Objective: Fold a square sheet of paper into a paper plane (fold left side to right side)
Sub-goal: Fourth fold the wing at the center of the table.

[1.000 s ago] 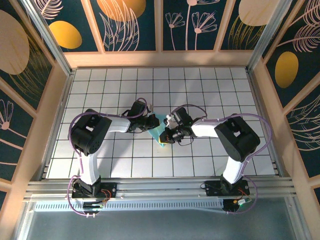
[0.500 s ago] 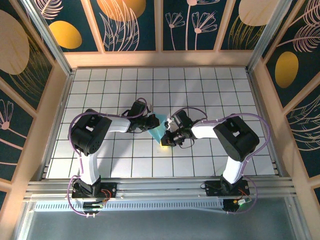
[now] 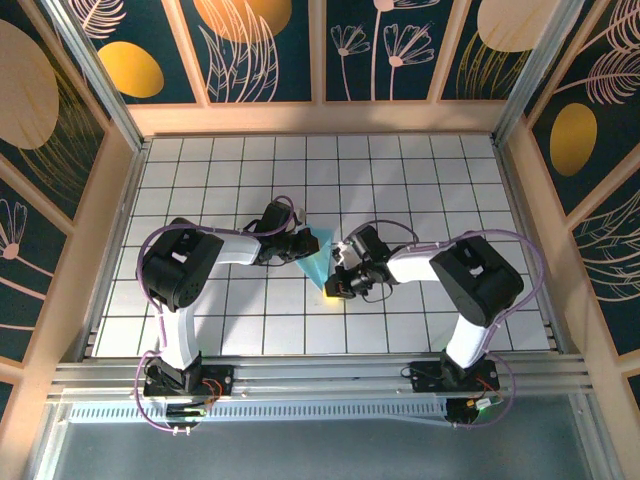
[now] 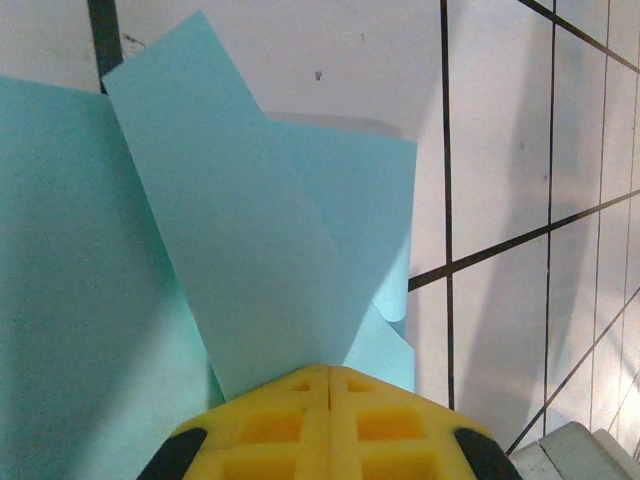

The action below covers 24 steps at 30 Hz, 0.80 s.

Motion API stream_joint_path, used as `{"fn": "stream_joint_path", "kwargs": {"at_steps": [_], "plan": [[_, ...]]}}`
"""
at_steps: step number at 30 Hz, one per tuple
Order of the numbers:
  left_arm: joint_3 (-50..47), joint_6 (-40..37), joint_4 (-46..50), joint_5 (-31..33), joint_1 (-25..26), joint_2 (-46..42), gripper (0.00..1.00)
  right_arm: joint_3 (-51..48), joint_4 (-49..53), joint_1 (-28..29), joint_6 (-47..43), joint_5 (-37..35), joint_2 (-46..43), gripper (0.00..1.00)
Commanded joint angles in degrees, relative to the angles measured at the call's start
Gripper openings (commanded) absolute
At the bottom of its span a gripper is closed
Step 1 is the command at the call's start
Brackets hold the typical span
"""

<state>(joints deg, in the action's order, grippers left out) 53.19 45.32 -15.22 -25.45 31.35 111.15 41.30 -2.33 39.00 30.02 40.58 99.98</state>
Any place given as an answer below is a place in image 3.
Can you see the light blue cloth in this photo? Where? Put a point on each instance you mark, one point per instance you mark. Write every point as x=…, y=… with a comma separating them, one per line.
x=317, y=265

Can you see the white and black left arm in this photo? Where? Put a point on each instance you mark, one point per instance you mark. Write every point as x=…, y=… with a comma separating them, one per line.
x=240, y=250

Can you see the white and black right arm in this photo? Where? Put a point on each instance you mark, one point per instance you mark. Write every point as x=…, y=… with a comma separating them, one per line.
x=410, y=262

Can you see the small black electronics box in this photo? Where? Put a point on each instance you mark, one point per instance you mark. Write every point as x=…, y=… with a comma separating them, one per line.
x=185, y=412

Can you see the aluminium rail beam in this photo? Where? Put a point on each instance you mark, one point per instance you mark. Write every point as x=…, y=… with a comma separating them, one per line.
x=325, y=380

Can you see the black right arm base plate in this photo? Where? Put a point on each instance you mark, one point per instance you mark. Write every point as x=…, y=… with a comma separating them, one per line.
x=425, y=384

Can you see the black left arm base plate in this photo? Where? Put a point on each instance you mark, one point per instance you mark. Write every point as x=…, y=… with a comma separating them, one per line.
x=222, y=375

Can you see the aluminium table side rail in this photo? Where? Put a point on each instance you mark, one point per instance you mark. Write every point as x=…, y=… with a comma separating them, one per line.
x=532, y=250
x=112, y=250

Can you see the aluminium corner post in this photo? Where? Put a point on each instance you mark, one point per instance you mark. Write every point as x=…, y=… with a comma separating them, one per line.
x=530, y=70
x=100, y=85

